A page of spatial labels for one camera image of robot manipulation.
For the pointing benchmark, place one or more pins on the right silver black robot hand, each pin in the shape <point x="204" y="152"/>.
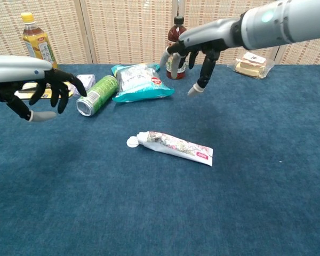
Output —
<point x="210" y="33"/>

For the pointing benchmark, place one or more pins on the yellow razor blister pack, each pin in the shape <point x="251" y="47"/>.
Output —
<point x="25" y="93"/>

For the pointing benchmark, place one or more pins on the dark red drink bottle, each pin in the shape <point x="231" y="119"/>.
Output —
<point x="177" y="29"/>

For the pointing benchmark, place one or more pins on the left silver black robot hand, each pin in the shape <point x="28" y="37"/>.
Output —
<point x="18" y="69"/>

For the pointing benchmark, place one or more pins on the teal white snack bag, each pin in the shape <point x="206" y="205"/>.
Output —
<point x="138" y="82"/>

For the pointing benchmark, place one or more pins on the green drink can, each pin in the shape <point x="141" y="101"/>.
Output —
<point x="100" y="93"/>

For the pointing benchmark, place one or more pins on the clear packaged sandwich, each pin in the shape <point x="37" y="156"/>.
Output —
<point x="250" y="66"/>

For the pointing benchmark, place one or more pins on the blue table cloth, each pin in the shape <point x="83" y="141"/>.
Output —
<point x="160" y="213"/>

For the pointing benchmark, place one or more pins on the white floral toothpaste tube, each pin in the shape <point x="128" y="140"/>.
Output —
<point x="176" y="146"/>

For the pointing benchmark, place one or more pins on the small white plastic package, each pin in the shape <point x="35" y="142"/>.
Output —
<point x="86" y="80"/>

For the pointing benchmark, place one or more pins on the yellow-capped tea bottle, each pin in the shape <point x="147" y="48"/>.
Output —
<point x="38" y="45"/>

